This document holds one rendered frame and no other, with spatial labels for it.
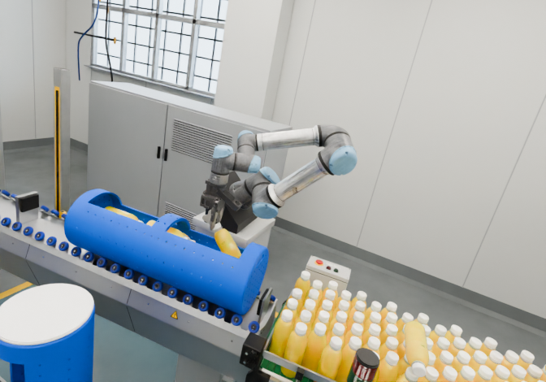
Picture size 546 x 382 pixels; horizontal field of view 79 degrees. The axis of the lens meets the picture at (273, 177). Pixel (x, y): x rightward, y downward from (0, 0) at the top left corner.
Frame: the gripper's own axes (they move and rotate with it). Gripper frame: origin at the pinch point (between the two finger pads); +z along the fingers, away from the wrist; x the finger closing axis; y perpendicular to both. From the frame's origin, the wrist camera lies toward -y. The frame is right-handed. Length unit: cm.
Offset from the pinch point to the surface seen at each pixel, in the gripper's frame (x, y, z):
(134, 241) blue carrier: 18.3, 26.4, 9.2
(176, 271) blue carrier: 19.6, 4.5, 13.8
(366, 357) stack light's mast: 42, -67, -3
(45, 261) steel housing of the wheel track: 19, 75, 38
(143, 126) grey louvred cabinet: -153, 162, 12
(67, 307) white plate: 49, 27, 20
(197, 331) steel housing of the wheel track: 19.0, -7.9, 37.8
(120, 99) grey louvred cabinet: -157, 195, -7
